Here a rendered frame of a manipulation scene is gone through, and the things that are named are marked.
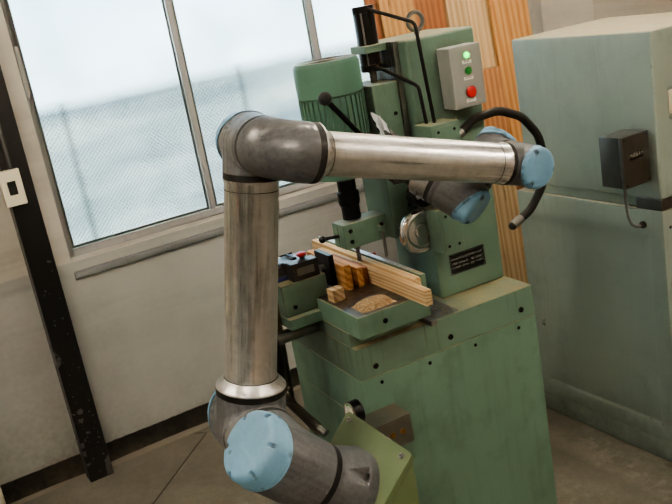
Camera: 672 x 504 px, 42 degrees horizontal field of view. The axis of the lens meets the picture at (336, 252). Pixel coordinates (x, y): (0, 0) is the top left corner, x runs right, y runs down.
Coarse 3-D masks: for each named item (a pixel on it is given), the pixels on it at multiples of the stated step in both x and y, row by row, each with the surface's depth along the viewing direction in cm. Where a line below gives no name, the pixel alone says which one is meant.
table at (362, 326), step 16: (368, 288) 236; (320, 304) 234; (336, 304) 228; (352, 304) 226; (400, 304) 221; (416, 304) 223; (288, 320) 232; (304, 320) 233; (320, 320) 235; (336, 320) 228; (352, 320) 219; (368, 320) 217; (384, 320) 219; (400, 320) 222; (368, 336) 218
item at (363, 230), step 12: (372, 216) 240; (384, 216) 241; (336, 228) 240; (348, 228) 237; (360, 228) 238; (372, 228) 240; (336, 240) 242; (348, 240) 237; (360, 240) 239; (372, 240) 241
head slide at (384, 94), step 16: (384, 80) 236; (368, 96) 231; (384, 96) 231; (368, 112) 233; (384, 112) 231; (400, 112) 234; (400, 128) 234; (368, 192) 246; (384, 192) 238; (400, 192) 238; (368, 208) 249; (384, 208) 241; (400, 208) 239
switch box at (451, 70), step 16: (448, 48) 226; (464, 48) 227; (448, 64) 227; (464, 64) 228; (480, 64) 230; (448, 80) 229; (480, 80) 231; (448, 96) 231; (464, 96) 230; (480, 96) 232
